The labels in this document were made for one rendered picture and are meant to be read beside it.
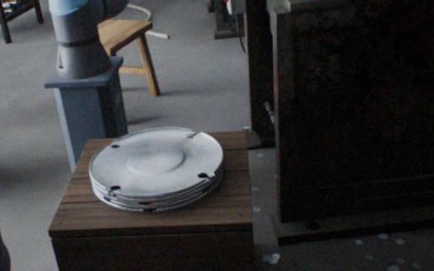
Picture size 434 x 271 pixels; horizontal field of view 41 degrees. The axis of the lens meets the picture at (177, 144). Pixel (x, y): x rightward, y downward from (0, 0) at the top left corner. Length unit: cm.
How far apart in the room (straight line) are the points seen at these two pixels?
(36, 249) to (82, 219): 57
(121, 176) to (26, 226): 68
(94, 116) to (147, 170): 45
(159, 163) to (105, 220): 18
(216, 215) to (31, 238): 79
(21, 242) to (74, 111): 43
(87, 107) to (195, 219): 61
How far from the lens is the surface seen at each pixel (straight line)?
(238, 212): 112
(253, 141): 175
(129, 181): 118
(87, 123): 163
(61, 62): 162
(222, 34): 318
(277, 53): 139
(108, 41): 226
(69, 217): 118
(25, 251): 173
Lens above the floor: 100
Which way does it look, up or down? 28 degrees down
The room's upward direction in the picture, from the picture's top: 7 degrees counter-clockwise
